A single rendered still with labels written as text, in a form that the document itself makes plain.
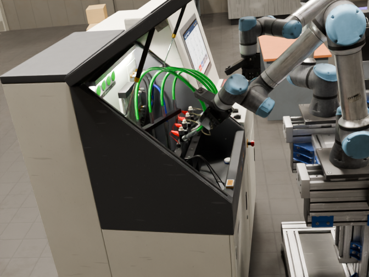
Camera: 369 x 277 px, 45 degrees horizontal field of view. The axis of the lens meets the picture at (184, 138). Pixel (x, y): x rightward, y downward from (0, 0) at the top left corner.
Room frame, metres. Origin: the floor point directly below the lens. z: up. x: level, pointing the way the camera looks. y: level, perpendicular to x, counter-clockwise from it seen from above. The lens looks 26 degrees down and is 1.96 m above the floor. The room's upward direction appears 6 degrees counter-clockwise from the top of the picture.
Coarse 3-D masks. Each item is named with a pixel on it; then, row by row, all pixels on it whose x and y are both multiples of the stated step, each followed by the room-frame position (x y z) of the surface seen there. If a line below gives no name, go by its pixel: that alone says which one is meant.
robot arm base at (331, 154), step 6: (336, 144) 1.53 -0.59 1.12; (336, 150) 1.52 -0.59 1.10; (342, 150) 1.50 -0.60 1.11; (330, 156) 1.54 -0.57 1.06; (336, 156) 1.51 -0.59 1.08; (342, 156) 1.50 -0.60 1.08; (348, 156) 1.48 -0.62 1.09; (336, 162) 1.50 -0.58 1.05; (342, 162) 1.48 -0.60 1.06; (348, 162) 1.47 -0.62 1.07; (354, 162) 1.47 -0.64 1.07; (360, 162) 1.47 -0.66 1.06; (366, 162) 1.48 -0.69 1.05; (348, 168) 1.47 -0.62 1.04; (354, 168) 1.46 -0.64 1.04
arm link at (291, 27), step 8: (312, 0) 1.96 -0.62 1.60; (320, 0) 1.96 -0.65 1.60; (328, 0) 1.97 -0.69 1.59; (304, 8) 1.91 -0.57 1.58; (312, 8) 1.92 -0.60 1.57; (320, 8) 1.94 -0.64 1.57; (288, 16) 1.88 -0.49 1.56; (296, 16) 1.87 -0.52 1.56; (304, 16) 1.88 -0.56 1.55; (312, 16) 1.91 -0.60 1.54; (272, 24) 1.88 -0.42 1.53; (280, 24) 1.85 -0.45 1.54; (288, 24) 1.82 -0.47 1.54; (296, 24) 1.81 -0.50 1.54; (304, 24) 1.88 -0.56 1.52; (272, 32) 1.87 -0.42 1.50; (280, 32) 1.84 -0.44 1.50; (288, 32) 1.80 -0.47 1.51; (296, 32) 1.81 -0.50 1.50
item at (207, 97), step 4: (200, 88) 1.67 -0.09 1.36; (204, 88) 1.67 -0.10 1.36; (196, 92) 1.65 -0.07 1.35; (200, 92) 1.64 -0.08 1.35; (204, 92) 1.65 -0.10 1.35; (208, 92) 1.64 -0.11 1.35; (212, 92) 1.64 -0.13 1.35; (196, 96) 1.65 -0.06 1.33; (200, 96) 1.63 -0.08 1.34; (204, 96) 1.62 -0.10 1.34; (208, 96) 1.62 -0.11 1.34; (212, 96) 1.62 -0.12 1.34; (200, 100) 1.64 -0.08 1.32; (204, 100) 1.62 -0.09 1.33; (208, 100) 1.60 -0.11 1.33; (212, 100) 1.59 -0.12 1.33; (212, 104) 1.59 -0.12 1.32
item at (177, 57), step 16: (160, 0) 2.74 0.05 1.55; (192, 0) 2.86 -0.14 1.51; (128, 16) 2.32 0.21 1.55; (176, 16) 2.39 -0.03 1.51; (160, 32) 2.23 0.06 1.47; (160, 48) 2.23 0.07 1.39; (176, 48) 2.21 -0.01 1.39; (208, 48) 2.84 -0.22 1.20; (176, 64) 2.21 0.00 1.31; (192, 80) 2.26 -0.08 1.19
